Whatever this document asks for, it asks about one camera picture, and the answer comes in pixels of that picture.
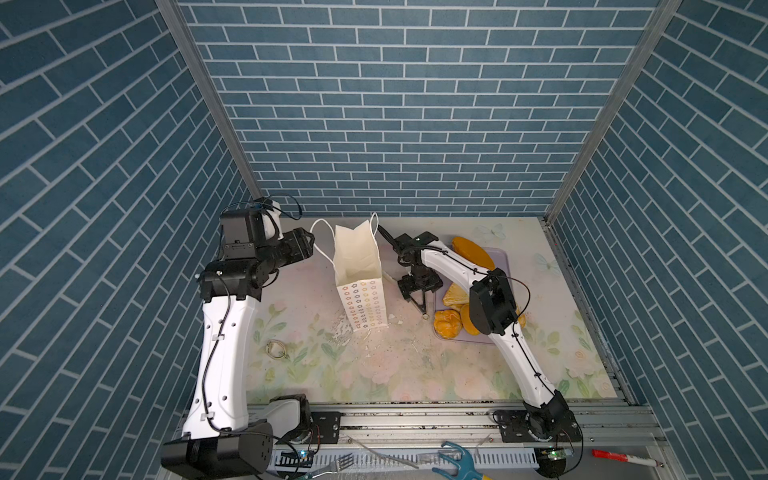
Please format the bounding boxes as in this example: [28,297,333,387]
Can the long oval orange bread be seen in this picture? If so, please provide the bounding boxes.
[451,236,496,270]

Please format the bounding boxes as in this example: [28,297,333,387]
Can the red white marker pen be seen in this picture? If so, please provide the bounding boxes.
[592,449,664,468]

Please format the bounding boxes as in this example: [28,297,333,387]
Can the teal plastic clamp tool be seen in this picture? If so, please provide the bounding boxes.
[431,441,487,480]

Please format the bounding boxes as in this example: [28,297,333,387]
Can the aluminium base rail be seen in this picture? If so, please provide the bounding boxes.
[170,403,667,451]

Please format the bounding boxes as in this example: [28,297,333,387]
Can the metal bread tongs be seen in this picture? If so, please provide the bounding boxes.
[383,272,427,316]

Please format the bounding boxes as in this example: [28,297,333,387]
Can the round ridged bun bread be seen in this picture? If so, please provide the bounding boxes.
[433,309,463,339]

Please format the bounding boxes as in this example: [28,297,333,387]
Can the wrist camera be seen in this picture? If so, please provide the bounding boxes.
[220,198,282,260]
[392,232,438,267]

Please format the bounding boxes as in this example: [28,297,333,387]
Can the metal fork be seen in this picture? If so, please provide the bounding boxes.
[299,453,356,480]

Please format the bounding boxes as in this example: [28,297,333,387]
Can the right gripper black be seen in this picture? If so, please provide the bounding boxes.
[396,267,440,300]

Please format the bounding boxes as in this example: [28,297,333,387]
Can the white paper gift bag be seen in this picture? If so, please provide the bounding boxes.
[310,213,388,332]

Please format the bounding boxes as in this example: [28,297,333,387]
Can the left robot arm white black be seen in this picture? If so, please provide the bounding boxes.
[161,228,314,479]

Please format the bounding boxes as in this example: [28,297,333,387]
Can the small smooth oval bread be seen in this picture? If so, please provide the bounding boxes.
[460,304,480,336]

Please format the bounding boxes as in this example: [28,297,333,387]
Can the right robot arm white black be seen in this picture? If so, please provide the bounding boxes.
[390,232,575,441]

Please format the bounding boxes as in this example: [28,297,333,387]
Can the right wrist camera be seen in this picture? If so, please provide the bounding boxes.
[392,232,438,267]

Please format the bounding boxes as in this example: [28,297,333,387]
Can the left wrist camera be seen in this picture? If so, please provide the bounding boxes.
[220,198,282,260]

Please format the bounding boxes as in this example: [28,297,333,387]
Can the lavender plastic tray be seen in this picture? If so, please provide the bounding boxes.
[435,247,510,345]

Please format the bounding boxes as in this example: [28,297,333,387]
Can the triangular sandwich bread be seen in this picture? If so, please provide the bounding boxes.
[442,283,469,309]

